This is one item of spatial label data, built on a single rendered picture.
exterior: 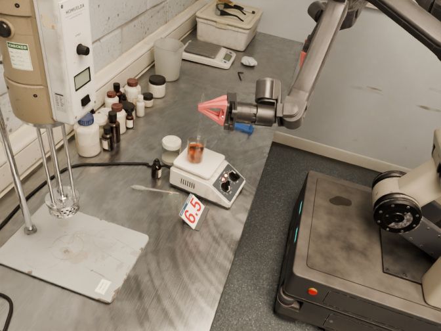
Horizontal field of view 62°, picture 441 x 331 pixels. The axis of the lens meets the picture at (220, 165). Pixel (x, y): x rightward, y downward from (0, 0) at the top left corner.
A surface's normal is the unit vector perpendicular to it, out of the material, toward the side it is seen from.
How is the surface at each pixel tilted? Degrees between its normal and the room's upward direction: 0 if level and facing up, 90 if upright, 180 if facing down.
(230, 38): 93
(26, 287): 0
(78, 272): 0
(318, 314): 90
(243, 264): 0
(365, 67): 90
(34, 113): 90
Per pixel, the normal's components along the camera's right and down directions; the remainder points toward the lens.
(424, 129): -0.28, 0.58
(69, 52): 0.95, 0.29
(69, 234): 0.14, -0.76
